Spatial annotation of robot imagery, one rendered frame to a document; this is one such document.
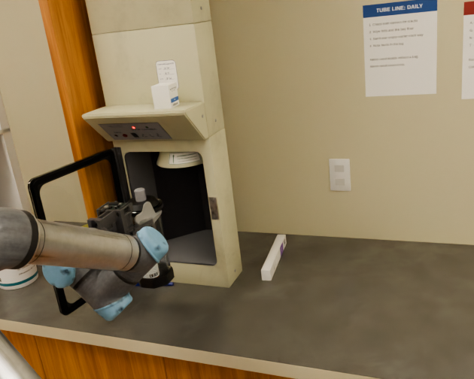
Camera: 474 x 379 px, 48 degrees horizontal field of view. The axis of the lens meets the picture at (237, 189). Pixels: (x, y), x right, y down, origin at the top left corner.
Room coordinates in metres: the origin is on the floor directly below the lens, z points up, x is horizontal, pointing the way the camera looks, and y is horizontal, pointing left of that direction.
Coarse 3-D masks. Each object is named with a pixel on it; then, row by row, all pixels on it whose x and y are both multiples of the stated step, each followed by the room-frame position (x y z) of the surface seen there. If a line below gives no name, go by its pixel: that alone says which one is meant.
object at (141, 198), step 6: (138, 192) 1.31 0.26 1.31; (144, 192) 1.32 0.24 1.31; (132, 198) 1.35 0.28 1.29; (138, 198) 1.31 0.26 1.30; (144, 198) 1.32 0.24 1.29; (150, 198) 1.33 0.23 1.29; (132, 204) 1.30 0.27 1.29; (138, 204) 1.29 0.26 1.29; (156, 204) 1.31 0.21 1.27; (138, 210) 1.28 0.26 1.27
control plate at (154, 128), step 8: (104, 128) 1.46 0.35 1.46; (112, 128) 1.45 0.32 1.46; (120, 128) 1.44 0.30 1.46; (128, 128) 1.43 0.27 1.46; (136, 128) 1.42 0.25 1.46; (144, 128) 1.41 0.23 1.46; (152, 128) 1.40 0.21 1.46; (160, 128) 1.39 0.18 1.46; (112, 136) 1.49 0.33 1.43; (120, 136) 1.48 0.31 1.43; (128, 136) 1.47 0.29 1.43; (144, 136) 1.45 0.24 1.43; (152, 136) 1.44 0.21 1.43; (160, 136) 1.43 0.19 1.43; (168, 136) 1.42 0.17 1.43
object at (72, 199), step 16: (64, 176) 1.37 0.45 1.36; (80, 176) 1.41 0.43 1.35; (96, 176) 1.46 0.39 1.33; (112, 176) 1.51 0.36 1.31; (48, 192) 1.32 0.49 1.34; (64, 192) 1.36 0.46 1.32; (80, 192) 1.40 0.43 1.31; (96, 192) 1.45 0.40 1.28; (112, 192) 1.50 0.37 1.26; (48, 208) 1.31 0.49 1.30; (64, 208) 1.35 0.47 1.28; (80, 208) 1.39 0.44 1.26; (96, 208) 1.44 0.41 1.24; (80, 224) 1.38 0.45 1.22; (64, 288) 1.29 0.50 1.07
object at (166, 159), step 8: (160, 152) 1.54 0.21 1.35; (168, 152) 1.51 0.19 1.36; (176, 152) 1.50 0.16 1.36; (184, 152) 1.49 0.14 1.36; (192, 152) 1.50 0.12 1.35; (160, 160) 1.52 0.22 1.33; (168, 160) 1.50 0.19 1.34; (176, 160) 1.49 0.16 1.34; (184, 160) 1.48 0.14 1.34; (192, 160) 1.49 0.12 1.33; (200, 160) 1.50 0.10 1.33
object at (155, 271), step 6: (156, 198) 1.37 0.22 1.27; (162, 204) 1.32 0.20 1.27; (156, 222) 1.30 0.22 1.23; (162, 222) 1.32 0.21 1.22; (156, 228) 1.29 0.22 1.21; (162, 228) 1.31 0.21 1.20; (162, 234) 1.31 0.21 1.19; (168, 252) 1.33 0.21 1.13; (162, 258) 1.29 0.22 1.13; (168, 258) 1.31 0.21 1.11; (156, 264) 1.28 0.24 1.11; (162, 264) 1.29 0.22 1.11; (168, 264) 1.31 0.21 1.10; (150, 270) 1.28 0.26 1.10; (156, 270) 1.28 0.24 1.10; (162, 270) 1.29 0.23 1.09; (168, 270) 1.30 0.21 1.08; (144, 276) 1.28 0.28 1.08; (150, 276) 1.28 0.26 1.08; (156, 276) 1.28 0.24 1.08
